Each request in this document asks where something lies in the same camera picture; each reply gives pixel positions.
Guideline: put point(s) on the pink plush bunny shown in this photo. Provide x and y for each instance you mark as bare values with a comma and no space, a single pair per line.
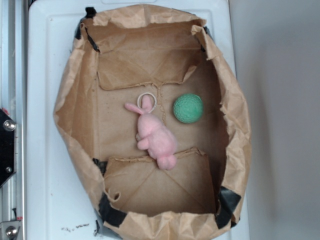
154,136

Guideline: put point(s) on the silver corner bracket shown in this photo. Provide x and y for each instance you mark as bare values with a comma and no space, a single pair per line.
11,230

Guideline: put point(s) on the black bracket plate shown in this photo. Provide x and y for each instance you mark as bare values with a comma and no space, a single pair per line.
7,147

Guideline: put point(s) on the green ball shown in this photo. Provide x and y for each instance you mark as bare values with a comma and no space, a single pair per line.
188,108

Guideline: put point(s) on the aluminium frame rail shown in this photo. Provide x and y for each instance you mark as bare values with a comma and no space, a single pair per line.
13,98

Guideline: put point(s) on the brown paper bag tray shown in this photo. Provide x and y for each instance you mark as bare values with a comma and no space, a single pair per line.
119,55

